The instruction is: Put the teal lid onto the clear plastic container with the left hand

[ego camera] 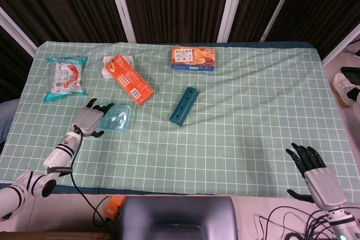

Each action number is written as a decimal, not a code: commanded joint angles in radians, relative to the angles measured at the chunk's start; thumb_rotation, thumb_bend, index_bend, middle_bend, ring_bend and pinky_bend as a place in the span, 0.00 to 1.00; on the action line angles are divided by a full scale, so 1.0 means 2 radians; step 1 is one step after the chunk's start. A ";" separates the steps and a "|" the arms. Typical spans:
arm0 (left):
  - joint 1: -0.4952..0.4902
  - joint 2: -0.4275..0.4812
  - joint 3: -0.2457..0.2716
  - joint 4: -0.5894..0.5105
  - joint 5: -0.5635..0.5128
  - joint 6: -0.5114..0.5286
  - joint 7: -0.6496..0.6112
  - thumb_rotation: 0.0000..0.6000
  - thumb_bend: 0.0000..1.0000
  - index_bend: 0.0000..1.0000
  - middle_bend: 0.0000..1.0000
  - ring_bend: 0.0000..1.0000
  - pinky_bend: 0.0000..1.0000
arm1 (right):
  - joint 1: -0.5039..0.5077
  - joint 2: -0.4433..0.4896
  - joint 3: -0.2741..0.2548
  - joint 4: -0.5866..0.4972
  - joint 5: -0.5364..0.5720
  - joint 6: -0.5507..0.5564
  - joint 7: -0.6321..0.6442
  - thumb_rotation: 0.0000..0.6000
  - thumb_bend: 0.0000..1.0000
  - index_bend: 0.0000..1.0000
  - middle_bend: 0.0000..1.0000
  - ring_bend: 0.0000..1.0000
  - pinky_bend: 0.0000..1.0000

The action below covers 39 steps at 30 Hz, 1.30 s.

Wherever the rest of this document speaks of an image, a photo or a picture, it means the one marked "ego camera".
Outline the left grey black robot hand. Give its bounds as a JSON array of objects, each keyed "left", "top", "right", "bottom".
[{"left": 73, "top": 98, "right": 115, "bottom": 139}]

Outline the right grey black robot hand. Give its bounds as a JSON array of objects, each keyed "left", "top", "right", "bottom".
[{"left": 285, "top": 143, "right": 348, "bottom": 211}]

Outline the orange carton box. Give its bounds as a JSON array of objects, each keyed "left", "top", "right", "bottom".
[{"left": 104, "top": 53, "right": 155, "bottom": 106}]

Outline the small white box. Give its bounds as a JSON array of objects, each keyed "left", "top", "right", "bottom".
[{"left": 102, "top": 55, "right": 134, "bottom": 80}]

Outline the blue orange cookie box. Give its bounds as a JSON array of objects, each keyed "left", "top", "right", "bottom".
[{"left": 170, "top": 46, "right": 217, "bottom": 72}]

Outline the teal clear snack bag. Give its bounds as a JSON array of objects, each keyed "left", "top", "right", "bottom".
[{"left": 43, "top": 56, "right": 89, "bottom": 103}]

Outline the person leg in blue jeans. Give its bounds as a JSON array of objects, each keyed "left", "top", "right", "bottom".
[{"left": 0, "top": 99, "right": 20, "bottom": 144}]

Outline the orange device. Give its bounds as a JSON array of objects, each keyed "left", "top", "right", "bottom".
[{"left": 102, "top": 194, "right": 127, "bottom": 220}]

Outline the dark teal rounded holder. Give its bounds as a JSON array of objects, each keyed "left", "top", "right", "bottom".
[{"left": 168, "top": 87, "right": 199, "bottom": 126}]

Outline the white grey knit sneaker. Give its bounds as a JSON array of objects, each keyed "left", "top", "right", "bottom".
[{"left": 330, "top": 73, "right": 356, "bottom": 108}]

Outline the green checked tablecloth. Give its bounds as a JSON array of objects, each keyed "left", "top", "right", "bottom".
[{"left": 0, "top": 40, "right": 360, "bottom": 198}]

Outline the person leg in black trousers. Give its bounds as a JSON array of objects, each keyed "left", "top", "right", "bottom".
[{"left": 340, "top": 66, "right": 360, "bottom": 102}]

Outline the black cable bundle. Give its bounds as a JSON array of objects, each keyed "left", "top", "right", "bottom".
[{"left": 258, "top": 206, "right": 360, "bottom": 240}]

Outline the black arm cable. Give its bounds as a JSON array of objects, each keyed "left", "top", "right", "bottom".
[{"left": 70, "top": 127, "right": 119, "bottom": 240}]

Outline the white partition post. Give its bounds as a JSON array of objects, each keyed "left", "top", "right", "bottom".
[
  {"left": 322, "top": 23, "right": 360, "bottom": 65},
  {"left": 260, "top": 0, "right": 302, "bottom": 42},
  {"left": 106, "top": 0, "right": 138, "bottom": 43},
  {"left": 0, "top": 6, "right": 38, "bottom": 58},
  {"left": 217, "top": 0, "right": 248, "bottom": 43}
]

